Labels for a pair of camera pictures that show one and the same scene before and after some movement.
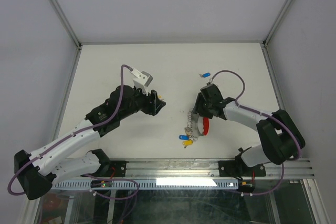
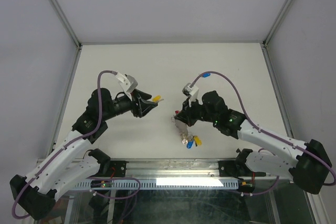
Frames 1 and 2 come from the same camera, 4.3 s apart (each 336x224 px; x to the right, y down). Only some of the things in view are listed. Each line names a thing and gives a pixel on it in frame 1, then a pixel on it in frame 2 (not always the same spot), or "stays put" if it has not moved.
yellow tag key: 187,143 -> 197,140
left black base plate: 113,169 stays put
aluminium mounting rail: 280,168 stays put
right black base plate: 238,168 stays put
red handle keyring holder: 203,126 -> 182,128
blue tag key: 184,137 -> 189,144
